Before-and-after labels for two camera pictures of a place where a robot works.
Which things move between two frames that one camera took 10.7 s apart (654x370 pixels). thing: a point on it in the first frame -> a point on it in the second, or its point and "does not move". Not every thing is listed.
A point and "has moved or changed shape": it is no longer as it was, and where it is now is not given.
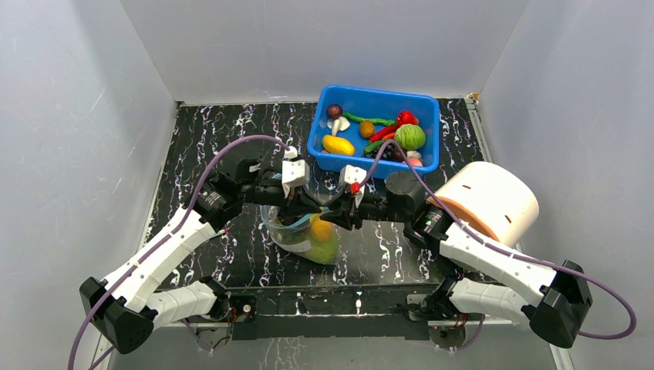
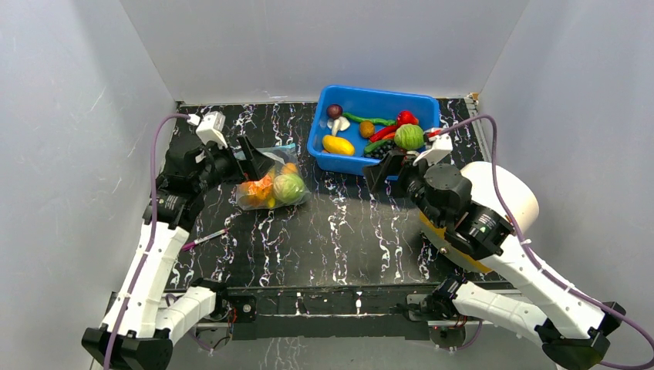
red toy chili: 382,132 does not move
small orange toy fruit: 321,230 has moved or changed shape
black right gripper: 348,210 -> 397,170
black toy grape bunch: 387,152 does not move
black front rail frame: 327,311 does not move
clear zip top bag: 314,239 has moved or changed shape
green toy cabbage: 325,250 has moved or changed shape
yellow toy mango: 337,145 does not move
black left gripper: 298,204 -> 251,168
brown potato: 366,129 does not move
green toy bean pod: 374,146 does not move
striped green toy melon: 410,136 does not move
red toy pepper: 406,116 does not move
